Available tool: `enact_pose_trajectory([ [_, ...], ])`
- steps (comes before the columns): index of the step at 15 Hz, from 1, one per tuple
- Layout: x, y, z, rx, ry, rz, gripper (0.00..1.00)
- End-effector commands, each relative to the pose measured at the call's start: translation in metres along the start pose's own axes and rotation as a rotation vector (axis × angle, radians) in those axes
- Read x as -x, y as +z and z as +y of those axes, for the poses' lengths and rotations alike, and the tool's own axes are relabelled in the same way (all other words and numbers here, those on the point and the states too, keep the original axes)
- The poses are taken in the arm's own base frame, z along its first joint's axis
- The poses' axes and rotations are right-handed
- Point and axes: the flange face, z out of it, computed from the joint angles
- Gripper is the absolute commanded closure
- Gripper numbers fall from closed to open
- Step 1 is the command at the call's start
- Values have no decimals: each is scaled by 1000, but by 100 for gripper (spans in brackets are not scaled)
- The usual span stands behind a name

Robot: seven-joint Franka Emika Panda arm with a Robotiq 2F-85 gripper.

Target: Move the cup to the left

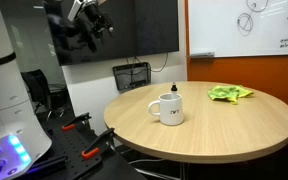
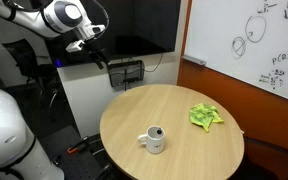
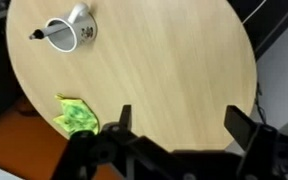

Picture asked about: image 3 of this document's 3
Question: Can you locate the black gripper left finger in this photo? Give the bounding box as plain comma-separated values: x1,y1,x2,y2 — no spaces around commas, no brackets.
119,105,132,130

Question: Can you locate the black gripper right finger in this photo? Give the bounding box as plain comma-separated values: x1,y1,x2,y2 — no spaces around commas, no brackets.
224,105,259,151

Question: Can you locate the green yellow crumpled cloth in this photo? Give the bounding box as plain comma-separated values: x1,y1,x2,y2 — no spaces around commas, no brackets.
53,94,100,136

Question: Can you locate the dark furniture panel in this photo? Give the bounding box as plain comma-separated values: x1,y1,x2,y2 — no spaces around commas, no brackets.
227,0,288,59

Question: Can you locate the grey marker pen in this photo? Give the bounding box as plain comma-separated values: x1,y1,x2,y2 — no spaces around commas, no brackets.
29,24,68,40

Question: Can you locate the black cable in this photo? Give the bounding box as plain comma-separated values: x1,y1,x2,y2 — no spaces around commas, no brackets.
254,79,268,125

